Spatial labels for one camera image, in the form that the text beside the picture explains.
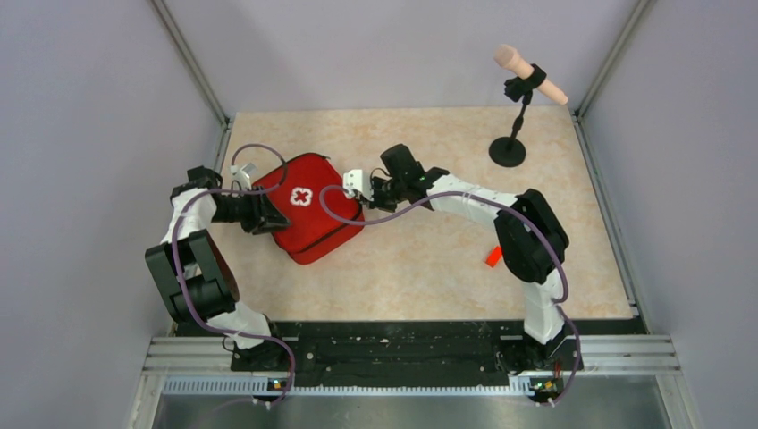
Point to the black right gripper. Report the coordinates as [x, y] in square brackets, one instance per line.
[376, 204]

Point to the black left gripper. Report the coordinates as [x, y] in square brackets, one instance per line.
[265, 214]

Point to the red black medicine kit case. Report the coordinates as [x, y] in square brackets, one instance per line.
[313, 233]

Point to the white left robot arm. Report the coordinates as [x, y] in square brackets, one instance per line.
[193, 279]

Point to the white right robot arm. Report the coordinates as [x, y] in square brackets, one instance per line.
[532, 240]

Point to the orange small box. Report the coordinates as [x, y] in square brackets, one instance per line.
[494, 257]

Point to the black microphone stand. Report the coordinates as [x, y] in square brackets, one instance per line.
[509, 151]

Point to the beige microphone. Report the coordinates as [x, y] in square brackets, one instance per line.
[508, 58]

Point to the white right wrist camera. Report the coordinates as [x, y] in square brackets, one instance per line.
[356, 184]

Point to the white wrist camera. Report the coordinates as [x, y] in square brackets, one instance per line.
[356, 184]
[243, 175]

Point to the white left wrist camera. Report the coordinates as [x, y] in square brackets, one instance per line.
[243, 175]

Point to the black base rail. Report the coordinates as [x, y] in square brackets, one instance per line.
[405, 354]

